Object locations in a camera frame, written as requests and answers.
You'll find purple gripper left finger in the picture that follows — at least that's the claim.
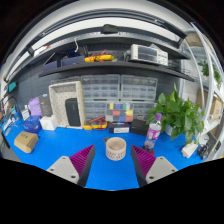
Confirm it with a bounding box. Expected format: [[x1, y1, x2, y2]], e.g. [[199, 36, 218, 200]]
[[47, 145, 95, 187]]

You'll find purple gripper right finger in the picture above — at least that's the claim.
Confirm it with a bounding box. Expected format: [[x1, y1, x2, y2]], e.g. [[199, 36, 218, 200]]
[[131, 145, 177, 187]]

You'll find plastic bottle purple label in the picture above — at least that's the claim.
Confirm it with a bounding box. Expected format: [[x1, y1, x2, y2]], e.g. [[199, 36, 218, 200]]
[[143, 113, 162, 152]]

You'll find beige ceramic mug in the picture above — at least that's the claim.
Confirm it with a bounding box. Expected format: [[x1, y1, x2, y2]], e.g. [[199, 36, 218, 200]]
[[104, 137, 127, 161]]

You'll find white power adapter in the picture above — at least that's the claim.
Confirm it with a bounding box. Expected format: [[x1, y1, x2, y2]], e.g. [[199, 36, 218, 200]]
[[181, 142, 198, 158]]

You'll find black box white label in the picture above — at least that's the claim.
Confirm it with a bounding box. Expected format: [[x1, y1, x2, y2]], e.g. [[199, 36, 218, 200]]
[[109, 122, 130, 134]]

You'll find yellow red multimeter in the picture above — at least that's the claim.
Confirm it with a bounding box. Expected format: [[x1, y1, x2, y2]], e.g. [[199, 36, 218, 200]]
[[83, 117, 108, 130]]

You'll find small white box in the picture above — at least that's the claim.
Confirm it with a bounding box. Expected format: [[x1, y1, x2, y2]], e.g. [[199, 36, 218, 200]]
[[40, 115, 57, 131]]

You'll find brown cardboard box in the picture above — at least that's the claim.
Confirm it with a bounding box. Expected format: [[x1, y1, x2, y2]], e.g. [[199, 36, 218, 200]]
[[14, 131, 39, 153]]

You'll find black speaker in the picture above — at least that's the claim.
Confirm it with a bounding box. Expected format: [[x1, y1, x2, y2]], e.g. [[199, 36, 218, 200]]
[[65, 98, 81, 127]]

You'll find green potted plant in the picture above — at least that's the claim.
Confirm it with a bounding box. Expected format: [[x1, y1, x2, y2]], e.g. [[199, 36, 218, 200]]
[[146, 88, 204, 144]]

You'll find blue tissue box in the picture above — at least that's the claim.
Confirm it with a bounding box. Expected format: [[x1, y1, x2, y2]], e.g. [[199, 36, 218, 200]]
[[22, 115, 41, 133]]

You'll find colourful parts box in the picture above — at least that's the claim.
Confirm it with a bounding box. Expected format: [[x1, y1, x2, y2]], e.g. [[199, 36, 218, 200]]
[[105, 102, 133, 122]]

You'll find dark grey carton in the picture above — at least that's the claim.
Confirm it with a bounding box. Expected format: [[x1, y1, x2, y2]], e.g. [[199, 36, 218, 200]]
[[39, 94, 53, 117]]

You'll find purple plastic bag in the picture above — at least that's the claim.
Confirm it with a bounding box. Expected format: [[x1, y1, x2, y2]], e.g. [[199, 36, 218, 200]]
[[28, 97, 42, 116]]

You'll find clear drawer organizer cabinet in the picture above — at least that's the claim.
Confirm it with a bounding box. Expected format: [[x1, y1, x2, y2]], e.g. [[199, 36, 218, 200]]
[[49, 74, 157, 120]]

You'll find yellow tool on shelf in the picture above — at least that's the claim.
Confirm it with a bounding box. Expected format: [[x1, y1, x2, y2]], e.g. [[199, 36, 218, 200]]
[[84, 55, 114, 62]]

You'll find white oscilloscope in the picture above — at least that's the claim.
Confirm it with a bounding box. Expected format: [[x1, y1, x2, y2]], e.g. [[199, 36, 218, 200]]
[[131, 44, 168, 66]]

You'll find black wall shelf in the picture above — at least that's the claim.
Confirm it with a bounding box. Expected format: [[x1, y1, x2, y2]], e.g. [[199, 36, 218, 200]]
[[38, 24, 196, 83]]

